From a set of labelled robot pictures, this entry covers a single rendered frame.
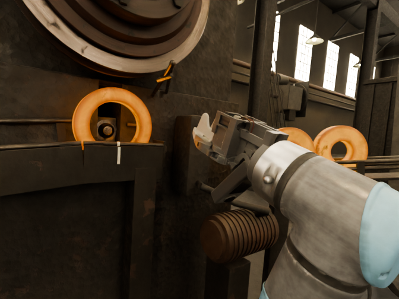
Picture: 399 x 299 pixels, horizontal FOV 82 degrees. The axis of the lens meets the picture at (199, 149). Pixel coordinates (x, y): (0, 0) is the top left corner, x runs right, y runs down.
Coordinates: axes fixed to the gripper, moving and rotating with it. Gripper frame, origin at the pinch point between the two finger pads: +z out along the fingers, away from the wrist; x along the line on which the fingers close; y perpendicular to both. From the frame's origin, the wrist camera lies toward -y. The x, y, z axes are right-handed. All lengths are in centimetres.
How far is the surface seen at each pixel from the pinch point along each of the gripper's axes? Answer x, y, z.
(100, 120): 14.1, -6.9, 27.0
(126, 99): 10.6, 1.7, 18.4
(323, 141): -41.3, 2.2, -5.7
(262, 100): -333, -11, 278
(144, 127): 5.4, -4.7, 16.4
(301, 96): -711, 16, 449
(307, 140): -37.4, 1.4, -3.1
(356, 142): -49, 4, -11
